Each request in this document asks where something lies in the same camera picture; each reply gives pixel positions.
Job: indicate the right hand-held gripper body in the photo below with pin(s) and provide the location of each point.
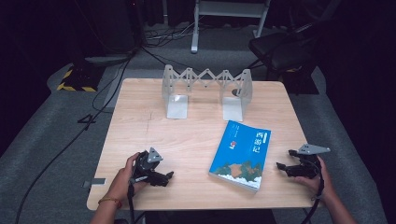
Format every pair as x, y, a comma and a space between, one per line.
309, 166

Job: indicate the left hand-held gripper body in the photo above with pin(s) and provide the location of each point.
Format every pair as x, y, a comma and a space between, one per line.
144, 168

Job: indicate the blue book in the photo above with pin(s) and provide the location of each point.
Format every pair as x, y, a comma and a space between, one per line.
241, 152

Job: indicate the person's right hand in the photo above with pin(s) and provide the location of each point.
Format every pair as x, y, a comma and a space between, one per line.
320, 185

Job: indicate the person's left hand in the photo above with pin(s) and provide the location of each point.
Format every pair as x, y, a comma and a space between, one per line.
123, 182

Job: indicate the grey tape strip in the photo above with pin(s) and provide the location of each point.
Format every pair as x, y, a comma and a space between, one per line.
94, 182

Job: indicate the grey expandable metal book stand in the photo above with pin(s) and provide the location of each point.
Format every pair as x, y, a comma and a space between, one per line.
177, 105

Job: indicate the black chair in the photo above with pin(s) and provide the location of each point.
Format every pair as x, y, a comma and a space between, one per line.
280, 51

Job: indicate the black yellow striped base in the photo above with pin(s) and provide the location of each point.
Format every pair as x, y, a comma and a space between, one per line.
79, 79

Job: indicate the white metal stand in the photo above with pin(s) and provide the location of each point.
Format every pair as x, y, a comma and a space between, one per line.
195, 34

